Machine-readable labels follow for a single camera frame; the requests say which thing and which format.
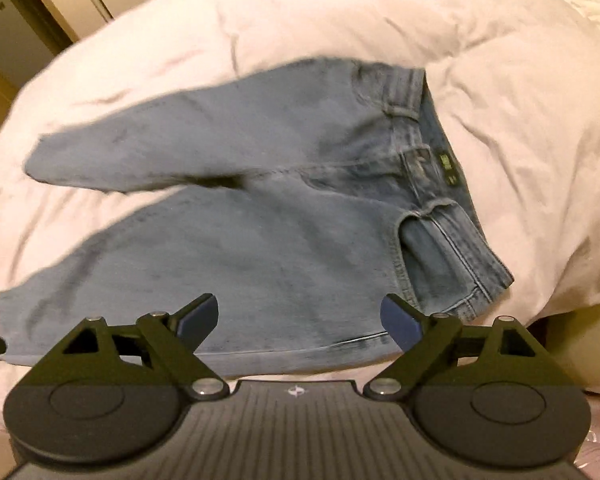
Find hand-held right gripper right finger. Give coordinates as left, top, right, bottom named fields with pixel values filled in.
left=362, top=294, right=556, bottom=401

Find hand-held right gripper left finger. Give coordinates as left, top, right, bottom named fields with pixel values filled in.
left=42, top=292, right=229, bottom=401

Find blue denim jeans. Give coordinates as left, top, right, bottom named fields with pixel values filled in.
left=0, top=57, right=515, bottom=378

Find light grey blanket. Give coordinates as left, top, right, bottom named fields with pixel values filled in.
left=0, top=0, right=600, bottom=441

